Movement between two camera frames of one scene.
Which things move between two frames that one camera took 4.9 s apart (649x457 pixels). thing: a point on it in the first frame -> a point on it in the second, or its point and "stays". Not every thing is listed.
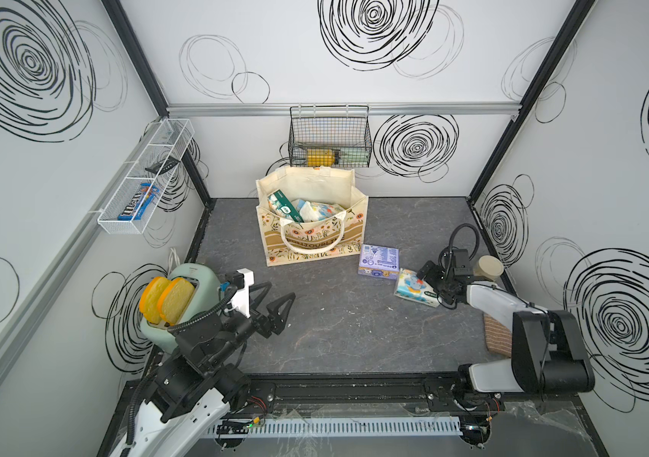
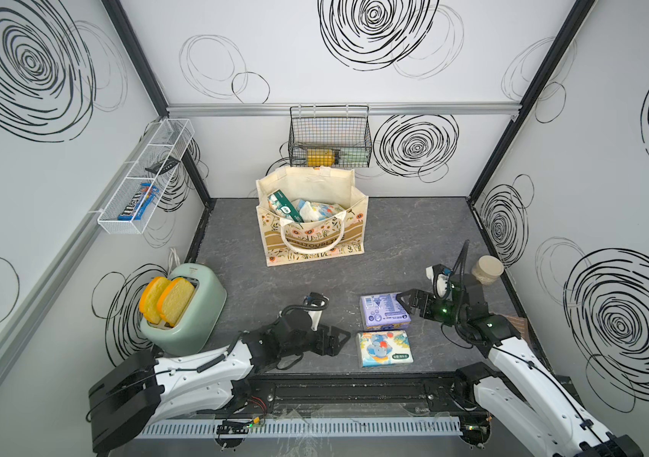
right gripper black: x=431 y=275 -> x=416 y=298
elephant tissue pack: x=311 y=212 stays
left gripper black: x=277 y=324 -> x=333 y=347
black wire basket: x=330 y=135 stays
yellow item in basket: x=316 y=157 stays
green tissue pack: x=282 y=206 stays
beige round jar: x=488 y=267 stays
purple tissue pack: x=379 y=262 -> x=383 y=311
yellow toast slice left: x=148 y=301 stays
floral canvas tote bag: x=337 y=233 stays
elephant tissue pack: x=411 y=287 -> x=379 y=348
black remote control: x=169 y=164 stays
